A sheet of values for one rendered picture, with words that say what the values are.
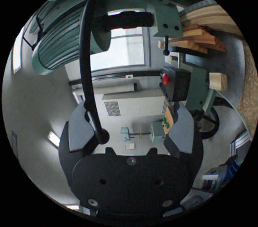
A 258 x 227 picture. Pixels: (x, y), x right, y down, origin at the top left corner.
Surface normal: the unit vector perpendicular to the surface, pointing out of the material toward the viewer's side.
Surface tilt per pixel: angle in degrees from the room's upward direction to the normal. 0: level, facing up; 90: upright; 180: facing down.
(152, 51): 90
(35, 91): 180
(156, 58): 90
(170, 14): 90
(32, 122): 180
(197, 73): 90
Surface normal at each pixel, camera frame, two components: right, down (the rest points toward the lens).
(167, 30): -0.03, 0.51
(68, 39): 0.01, 0.84
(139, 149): -0.09, -0.80
